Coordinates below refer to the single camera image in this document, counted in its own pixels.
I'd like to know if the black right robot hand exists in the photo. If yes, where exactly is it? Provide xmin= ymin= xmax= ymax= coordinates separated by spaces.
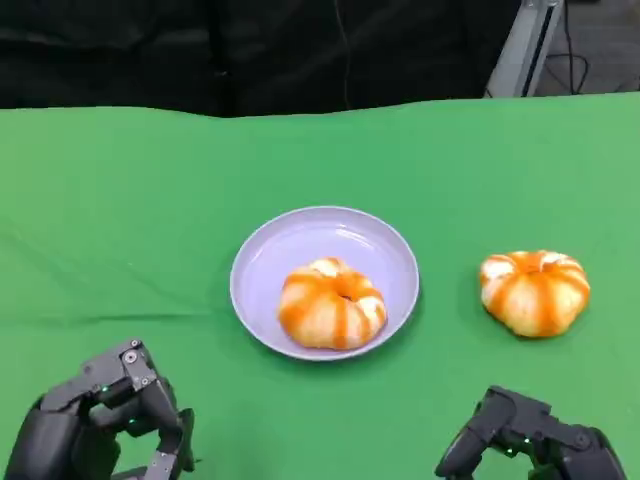
xmin=433 ymin=384 xmax=629 ymax=480

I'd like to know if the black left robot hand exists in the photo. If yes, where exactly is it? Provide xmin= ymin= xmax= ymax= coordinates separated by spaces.
xmin=0 ymin=339 xmax=196 ymax=480

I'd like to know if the orange and white bread roll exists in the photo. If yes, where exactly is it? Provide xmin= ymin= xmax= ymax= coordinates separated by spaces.
xmin=277 ymin=257 xmax=389 ymax=350
xmin=479 ymin=250 xmax=591 ymax=338

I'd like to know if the lilac plate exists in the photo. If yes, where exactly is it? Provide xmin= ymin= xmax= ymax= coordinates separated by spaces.
xmin=229 ymin=205 xmax=420 ymax=362

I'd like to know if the green table cloth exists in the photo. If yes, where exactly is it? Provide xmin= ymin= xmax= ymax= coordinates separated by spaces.
xmin=0 ymin=89 xmax=640 ymax=480

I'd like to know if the black backdrop curtain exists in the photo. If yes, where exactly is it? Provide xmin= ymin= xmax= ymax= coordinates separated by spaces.
xmin=0 ymin=0 xmax=524 ymax=119

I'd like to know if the black floor cable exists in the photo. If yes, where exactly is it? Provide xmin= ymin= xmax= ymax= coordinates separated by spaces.
xmin=544 ymin=0 xmax=589 ymax=94

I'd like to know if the grey metal frame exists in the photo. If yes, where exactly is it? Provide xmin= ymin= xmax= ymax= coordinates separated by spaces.
xmin=483 ymin=0 xmax=564 ymax=97

